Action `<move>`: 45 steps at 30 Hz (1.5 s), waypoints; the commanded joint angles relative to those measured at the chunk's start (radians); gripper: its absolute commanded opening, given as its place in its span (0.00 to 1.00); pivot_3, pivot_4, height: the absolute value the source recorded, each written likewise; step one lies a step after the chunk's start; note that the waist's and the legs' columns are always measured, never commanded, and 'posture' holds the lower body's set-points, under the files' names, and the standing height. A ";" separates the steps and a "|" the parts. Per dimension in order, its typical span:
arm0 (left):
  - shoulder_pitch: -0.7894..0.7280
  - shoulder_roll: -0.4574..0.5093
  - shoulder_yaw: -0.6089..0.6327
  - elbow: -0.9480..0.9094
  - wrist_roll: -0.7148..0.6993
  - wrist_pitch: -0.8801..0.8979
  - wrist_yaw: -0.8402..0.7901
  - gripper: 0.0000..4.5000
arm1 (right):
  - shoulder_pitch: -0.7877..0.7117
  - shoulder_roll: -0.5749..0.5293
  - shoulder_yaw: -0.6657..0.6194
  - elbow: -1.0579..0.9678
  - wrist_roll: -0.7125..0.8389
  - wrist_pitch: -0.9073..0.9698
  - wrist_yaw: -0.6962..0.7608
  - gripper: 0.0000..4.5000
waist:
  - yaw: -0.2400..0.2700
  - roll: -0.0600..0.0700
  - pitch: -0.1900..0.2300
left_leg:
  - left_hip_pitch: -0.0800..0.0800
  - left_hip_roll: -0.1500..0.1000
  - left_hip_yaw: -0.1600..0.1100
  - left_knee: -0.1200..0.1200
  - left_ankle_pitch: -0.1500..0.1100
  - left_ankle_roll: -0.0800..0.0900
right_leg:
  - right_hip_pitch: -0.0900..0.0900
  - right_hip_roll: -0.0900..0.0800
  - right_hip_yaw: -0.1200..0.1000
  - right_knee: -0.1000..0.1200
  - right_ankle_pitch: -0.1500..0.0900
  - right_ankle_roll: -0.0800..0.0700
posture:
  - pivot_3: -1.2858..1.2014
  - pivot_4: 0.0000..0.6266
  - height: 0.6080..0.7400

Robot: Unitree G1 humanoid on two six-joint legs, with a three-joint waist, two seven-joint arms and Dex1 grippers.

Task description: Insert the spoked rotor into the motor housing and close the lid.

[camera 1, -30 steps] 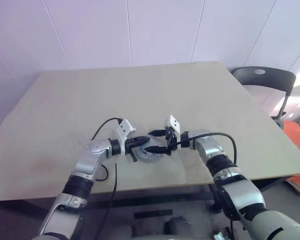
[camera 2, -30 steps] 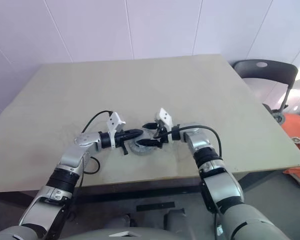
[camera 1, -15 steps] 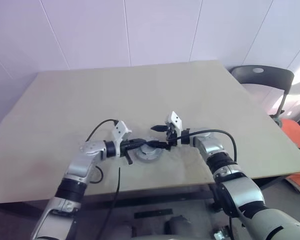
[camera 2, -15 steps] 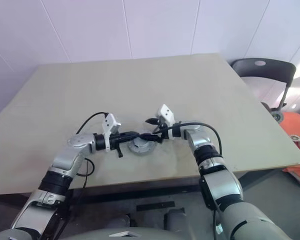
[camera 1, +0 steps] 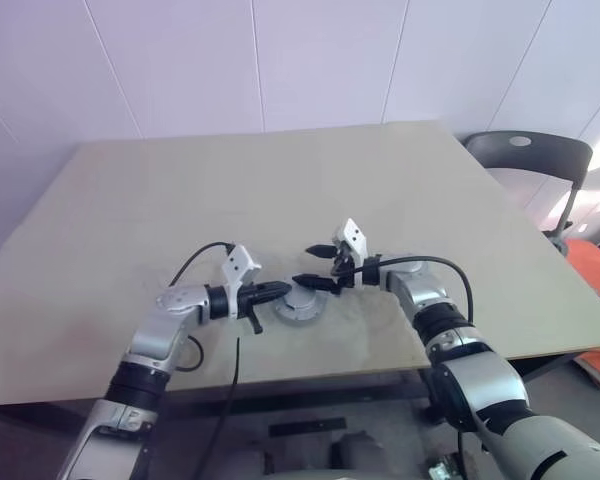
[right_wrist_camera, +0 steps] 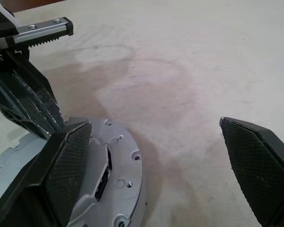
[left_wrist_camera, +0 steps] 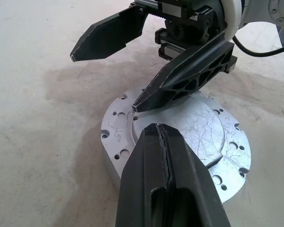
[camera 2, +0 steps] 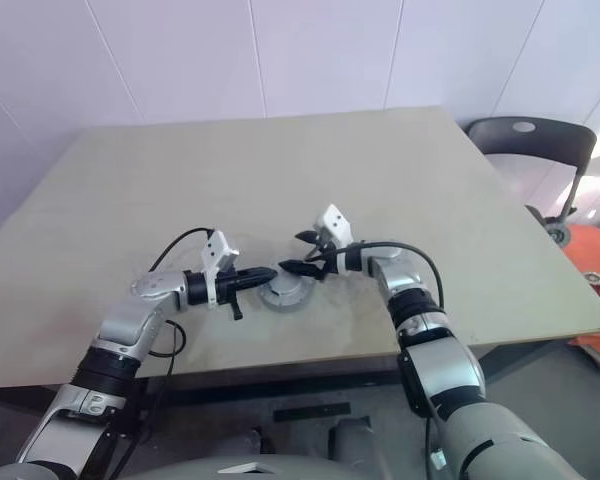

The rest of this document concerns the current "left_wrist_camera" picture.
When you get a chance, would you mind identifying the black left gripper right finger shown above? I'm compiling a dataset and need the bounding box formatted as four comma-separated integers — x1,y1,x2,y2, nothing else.
158,123,230,227

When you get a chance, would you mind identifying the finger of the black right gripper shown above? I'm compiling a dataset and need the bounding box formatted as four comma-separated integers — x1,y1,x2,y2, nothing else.
70,4,149,63
132,32,238,113

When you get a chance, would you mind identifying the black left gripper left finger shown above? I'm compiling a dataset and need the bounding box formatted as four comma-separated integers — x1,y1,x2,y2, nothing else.
115,123,170,227

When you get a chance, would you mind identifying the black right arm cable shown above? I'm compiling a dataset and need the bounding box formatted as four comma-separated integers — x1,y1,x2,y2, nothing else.
231,35,284,58

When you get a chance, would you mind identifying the silver lid with circuit board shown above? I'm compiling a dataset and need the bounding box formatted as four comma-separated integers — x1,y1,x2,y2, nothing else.
100,88,252,201

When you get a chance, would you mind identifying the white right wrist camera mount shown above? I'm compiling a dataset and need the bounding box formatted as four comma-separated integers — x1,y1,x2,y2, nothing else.
221,0,247,46

